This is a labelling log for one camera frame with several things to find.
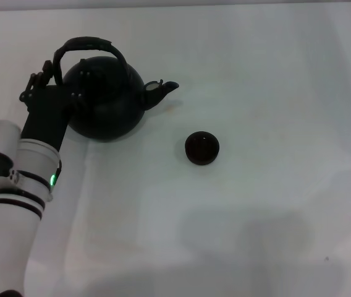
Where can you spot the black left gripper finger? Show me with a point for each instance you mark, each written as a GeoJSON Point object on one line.
{"type": "Point", "coordinates": [41, 79]}
{"type": "Point", "coordinates": [79, 89]}

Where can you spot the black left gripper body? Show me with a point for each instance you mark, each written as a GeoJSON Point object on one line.
{"type": "Point", "coordinates": [47, 114]}

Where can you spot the small dark round teacup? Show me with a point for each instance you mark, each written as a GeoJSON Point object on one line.
{"type": "Point", "coordinates": [201, 148]}

